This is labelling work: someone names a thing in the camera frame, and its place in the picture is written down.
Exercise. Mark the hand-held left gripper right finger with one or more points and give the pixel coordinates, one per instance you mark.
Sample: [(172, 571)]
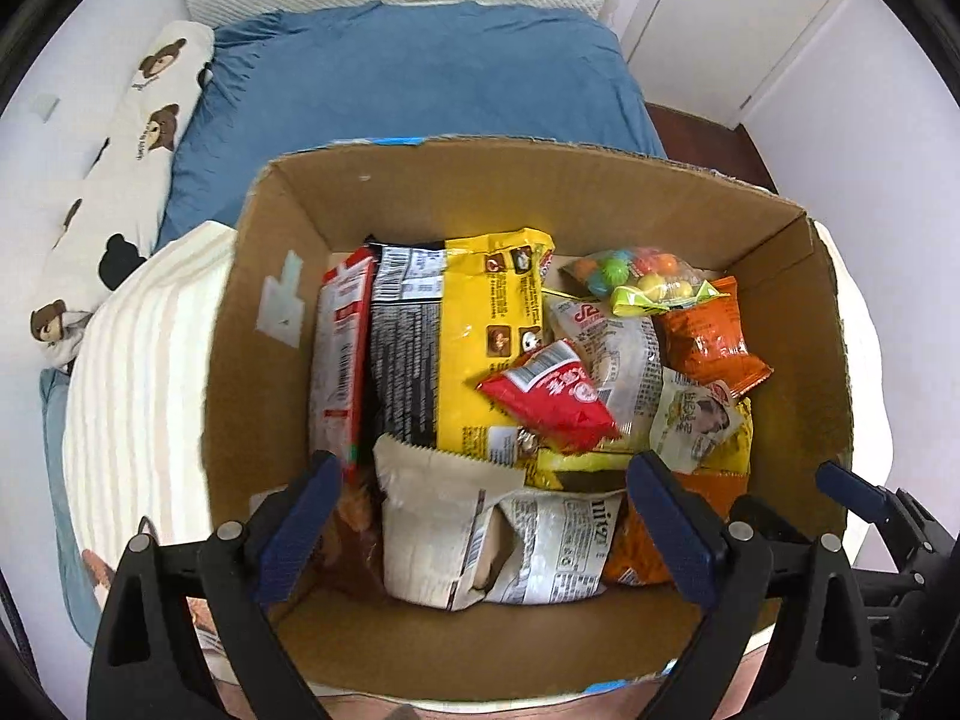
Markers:
[(675, 532)]

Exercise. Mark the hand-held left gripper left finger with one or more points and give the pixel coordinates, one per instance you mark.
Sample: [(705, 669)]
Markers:
[(296, 540)]

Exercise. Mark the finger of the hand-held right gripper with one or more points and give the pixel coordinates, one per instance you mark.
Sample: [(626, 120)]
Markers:
[(855, 491)]

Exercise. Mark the cream snack packet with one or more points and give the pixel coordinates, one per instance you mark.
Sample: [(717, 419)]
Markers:
[(427, 532)]

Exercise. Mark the cardboard box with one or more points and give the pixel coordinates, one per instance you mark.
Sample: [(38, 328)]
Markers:
[(525, 637)]

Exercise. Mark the brown snack packet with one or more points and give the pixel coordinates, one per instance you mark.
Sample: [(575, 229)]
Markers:
[(356, 525)]

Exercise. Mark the flat yellow snack packet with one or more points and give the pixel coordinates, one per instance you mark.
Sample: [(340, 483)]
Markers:
[(585, 469)]

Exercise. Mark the cream packet with cartoon figure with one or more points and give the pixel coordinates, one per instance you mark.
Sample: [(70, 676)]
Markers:
[(697, 420)]

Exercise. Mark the clear packet with red logo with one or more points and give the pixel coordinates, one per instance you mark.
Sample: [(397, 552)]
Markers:
[(626, 360)]

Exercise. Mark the small red snack packet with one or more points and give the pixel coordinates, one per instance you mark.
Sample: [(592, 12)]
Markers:
[(551, 397)]

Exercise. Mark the red and white snack packet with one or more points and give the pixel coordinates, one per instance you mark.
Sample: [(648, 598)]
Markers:
[(337, 360)]

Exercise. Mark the orange crimped snack packet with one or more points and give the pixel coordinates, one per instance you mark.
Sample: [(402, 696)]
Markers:
[(705, 345)]

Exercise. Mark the cat printed striped blanket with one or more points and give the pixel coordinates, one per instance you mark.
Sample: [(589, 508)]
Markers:
[(135, 390)]

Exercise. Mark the black snack packet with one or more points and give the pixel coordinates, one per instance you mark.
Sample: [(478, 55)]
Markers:
[(405, 345)]

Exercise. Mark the teal bedsheet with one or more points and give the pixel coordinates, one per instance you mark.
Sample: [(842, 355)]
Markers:
[(64, 510)]

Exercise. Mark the bag of colourful candy balls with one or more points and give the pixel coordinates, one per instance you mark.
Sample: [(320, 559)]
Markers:
[(637, 277)]

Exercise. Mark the large yellow snack packet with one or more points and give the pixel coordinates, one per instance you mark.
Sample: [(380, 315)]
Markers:
[(480, 330)]

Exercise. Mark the bear printed white pillow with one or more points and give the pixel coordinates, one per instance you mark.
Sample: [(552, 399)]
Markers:
[(135, 157)]

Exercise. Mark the white door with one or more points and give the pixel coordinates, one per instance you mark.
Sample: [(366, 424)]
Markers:
[(727, 37)]

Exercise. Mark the blue duvet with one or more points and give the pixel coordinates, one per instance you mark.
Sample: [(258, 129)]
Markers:
[(412, 75)]

